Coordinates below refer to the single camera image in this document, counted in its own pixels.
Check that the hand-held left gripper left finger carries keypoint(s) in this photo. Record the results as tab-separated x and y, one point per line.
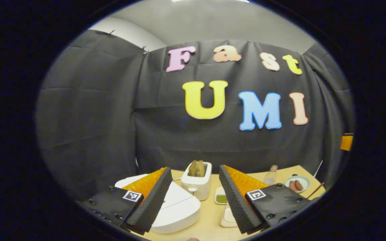
154	201

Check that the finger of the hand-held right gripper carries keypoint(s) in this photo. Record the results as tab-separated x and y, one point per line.
346	142

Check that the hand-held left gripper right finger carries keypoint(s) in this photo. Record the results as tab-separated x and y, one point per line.
236	202

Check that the clear box of white rice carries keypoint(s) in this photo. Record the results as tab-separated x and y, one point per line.
228	219

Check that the white divided bean dish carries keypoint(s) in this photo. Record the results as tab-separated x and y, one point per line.
220	197

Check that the clear plastic water bottle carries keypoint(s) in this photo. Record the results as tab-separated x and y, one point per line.
270	175

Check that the white toaster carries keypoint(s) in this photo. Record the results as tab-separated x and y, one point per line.
196	185

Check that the brown bread slice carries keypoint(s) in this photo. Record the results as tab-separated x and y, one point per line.
197	168

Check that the pale green plate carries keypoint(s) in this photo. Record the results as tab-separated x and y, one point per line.
305	182

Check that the red meat patty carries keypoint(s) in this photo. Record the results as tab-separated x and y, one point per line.
292	186
299	185

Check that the black backdrop cloth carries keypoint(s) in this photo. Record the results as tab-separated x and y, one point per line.
112	117

